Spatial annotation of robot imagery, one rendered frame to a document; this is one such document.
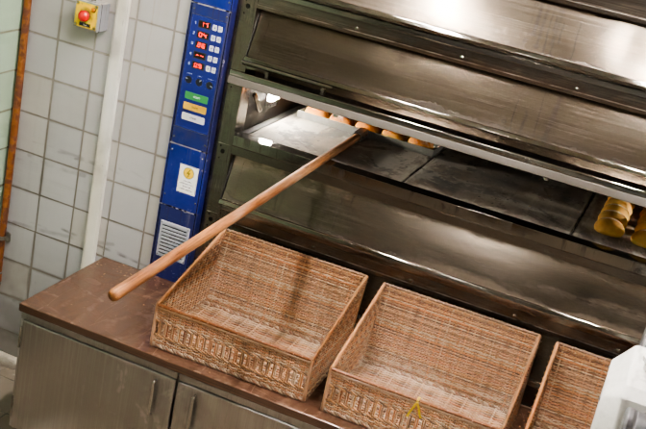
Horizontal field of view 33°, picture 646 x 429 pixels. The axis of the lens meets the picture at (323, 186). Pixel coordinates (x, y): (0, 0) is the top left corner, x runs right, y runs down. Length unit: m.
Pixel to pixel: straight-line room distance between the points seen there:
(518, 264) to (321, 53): 0.94
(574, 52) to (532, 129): 0.27
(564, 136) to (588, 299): 0.54
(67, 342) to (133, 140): 0.78
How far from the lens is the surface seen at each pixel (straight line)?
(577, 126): 3.49
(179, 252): 2.80
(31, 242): 4.43
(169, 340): 3.60
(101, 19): 3.98
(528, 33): 3.47
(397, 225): 3.72
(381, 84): 3.60
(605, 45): 3.44
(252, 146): 3.83
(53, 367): 3.84
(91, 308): 3.83
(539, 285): 3.64
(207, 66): 3.82
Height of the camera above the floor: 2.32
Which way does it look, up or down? 19 degrees down
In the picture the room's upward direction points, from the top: 12 degrees clockwise
